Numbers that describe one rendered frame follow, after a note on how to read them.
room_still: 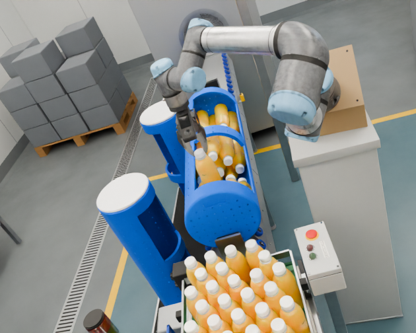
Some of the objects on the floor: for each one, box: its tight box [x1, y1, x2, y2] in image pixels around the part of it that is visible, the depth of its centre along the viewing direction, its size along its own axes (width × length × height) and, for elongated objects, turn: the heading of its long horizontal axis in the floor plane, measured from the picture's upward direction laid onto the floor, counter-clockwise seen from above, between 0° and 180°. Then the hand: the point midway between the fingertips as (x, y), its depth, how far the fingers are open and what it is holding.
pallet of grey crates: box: [0, 17, 138, 157], centre depth 515 cm, size 120×80×119 cm
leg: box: [261, 188, 277, 230], centre depth 280 cm, size 6×6×63 cm
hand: (199, 152), depth 152 cm, fingers closed on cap, 4 cm apart
